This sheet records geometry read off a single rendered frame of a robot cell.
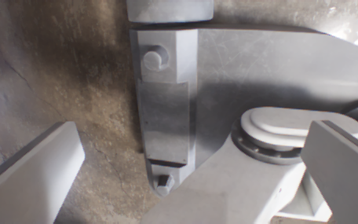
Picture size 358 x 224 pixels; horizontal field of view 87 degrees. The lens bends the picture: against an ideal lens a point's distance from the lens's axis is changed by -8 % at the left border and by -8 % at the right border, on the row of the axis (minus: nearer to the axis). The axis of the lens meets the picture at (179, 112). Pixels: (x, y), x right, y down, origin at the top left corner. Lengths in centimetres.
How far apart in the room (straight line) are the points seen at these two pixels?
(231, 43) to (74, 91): 63
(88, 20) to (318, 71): 65
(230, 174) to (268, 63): 25
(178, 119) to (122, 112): 34
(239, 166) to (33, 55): 84
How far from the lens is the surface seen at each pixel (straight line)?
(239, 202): 29
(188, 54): 44
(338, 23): 67
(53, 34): 85
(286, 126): 36
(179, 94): 47
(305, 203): 50
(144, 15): 45
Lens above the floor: 61
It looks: 59 degrees down
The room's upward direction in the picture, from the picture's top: 155 degrees counter-clockwise
